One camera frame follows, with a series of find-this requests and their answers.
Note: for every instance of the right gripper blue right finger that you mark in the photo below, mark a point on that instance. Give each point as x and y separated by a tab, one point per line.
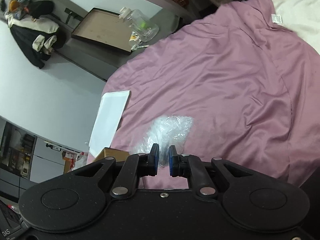
178	164

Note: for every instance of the red white plastic bag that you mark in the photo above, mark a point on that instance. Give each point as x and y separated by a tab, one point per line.
81	160

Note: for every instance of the white paper sheet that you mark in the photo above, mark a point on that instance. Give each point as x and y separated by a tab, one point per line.
109	114

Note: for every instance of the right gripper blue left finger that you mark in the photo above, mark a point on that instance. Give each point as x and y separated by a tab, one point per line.
150	161

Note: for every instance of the cardboard box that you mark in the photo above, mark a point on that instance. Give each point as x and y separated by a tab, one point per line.
110	152

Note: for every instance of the clear plastic bag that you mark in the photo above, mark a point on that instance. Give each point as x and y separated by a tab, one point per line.
165	131

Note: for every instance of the pink bed sheet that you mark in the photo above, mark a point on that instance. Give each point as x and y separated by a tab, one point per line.
251	86

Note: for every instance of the cream blanket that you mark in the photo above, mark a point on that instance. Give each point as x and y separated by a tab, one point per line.
299	16

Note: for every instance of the yellow white bottle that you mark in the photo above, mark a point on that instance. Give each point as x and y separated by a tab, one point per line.
135	42

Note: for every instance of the grey bedside cabinet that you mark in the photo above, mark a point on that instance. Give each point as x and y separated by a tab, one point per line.
102	62

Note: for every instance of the clear glass jar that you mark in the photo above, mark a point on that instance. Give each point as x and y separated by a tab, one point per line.
139	23

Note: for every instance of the brown board tray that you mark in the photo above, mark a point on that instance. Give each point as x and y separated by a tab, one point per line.
105	29

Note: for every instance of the black white jacket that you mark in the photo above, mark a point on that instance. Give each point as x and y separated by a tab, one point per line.
36	35

